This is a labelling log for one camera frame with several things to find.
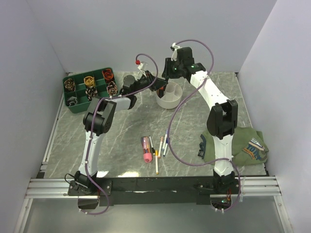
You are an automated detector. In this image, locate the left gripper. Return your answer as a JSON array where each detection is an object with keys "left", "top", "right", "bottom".
[{"left": 133, "top": 71, "right": 169, "bottom": 95}]

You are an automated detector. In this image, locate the white round divided container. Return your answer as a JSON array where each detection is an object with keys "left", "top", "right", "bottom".
[{"left": 155, "top": 82, "right": 183, "bottom": 109}]

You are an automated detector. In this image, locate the orange white marker pen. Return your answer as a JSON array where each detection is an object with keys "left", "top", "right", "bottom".
[{"left": 157, "top": 136, "right": 164, "bottom": 159}]

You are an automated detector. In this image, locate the clear pink crayon tube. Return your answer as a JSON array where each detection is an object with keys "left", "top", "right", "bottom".
[{"left": 140, "top": 136, "right": 153, "bottom": 163}]

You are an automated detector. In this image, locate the lilac white marker pen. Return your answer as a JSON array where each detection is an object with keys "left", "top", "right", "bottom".
[{"left": 163, "top": 139, "right": 168, "bottom": 157}]

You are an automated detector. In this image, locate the black white pen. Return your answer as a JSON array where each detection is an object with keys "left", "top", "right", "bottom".
[{"left": 149, "top": 136, "right": 156, "bottom": 156}]

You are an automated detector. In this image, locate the yellow white marker pen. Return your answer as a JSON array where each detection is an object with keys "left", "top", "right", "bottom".
[{"left": 155, "top": 150, "right": 159, "bottom": 175}]

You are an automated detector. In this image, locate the black orange highlighter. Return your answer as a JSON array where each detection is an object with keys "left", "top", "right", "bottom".
[{"left": 157, "top": 89, "right": 164, "bottom": 98}]

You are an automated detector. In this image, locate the blue white marker pen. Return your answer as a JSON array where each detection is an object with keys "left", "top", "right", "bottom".
[{"left": 162, "top": 132, "right": 168, "bottom": 151}]

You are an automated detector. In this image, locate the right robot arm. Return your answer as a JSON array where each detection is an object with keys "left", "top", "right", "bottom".
[{"left": 162, "top": 44, "right": 238, "bottom": 193}]

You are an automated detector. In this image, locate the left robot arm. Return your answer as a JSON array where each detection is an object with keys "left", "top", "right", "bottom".
[{"left": 74, "top": 71, "right": 168, "bottom": 195}]

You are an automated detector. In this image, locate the pink patterned rolled tie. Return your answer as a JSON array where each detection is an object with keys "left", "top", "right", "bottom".
[{"left": 106, "top": 81, "right": 118, "bottom": 96}]

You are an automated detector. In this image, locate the orange rolled tie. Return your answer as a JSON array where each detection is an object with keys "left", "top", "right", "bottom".
[{"left": 102, "top": 68, "right": 114, "bottom": 82}]

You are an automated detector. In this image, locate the dark floral rolled tie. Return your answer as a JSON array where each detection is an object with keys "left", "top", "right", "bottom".
[{"left": 85, "top": 87, "right": 98, "bottom": 101}]

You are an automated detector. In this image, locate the green compartment tray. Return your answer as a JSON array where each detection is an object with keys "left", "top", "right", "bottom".
[{"left": 63, "top": 67, "right": 120, "bottom": 114}]

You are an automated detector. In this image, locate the grey rolled tie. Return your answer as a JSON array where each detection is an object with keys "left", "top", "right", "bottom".
[{"left": 66, "top": 96, "right": 78, "bottom": 107}]

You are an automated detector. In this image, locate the brown rolled tie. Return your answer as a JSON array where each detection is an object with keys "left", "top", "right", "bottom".
[{"left": 64, "top": 78, "right": 75, "bottom": 92}]

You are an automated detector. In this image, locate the green t-shirt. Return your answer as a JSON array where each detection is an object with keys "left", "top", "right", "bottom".
[{"left": 198, "top": 127, "right": 269, "bottom": 166}]

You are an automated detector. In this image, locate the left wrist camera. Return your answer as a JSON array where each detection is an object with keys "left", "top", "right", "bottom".
[{"left": 135, "top": 59, "right": 148, "bottom": 77}]

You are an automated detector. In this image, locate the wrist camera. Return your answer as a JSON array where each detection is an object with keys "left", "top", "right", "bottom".
[
  {"left": 170, "top": 43, "right": 181, "bottom": 61},
  {"left": 135, "top": 59, "right": 148, "bottom": 77}
]

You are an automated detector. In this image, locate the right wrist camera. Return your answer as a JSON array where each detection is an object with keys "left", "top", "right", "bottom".
[{"left": 170, "top": 43, "right": 181, "bottom": 61}]

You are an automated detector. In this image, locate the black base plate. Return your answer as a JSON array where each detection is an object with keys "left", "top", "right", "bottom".
[{"left": 68, "top": 176, "right": 240, "bottom": 206}]

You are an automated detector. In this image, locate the aluminium rail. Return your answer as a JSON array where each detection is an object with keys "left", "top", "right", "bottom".
[{"left": 25, "top": 177, "right": 281, "bottom": 199}]

